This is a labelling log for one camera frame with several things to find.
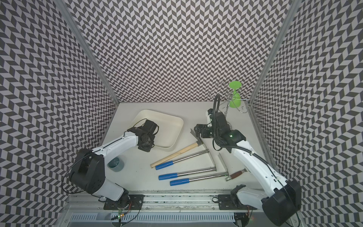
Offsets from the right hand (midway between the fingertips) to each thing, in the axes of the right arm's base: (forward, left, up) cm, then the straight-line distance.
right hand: (201, 131), depth 77 cm
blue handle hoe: (-18, +16, -17) cm, 29 cm away
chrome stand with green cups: (+16, -17, +13) cm, 26 cm away
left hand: (+1, +31, -14) cm, 34 cm away
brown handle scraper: (-17, -19, -20) cm, 32 cm away
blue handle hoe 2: (-21, +13, -19) cm, 31 cm away
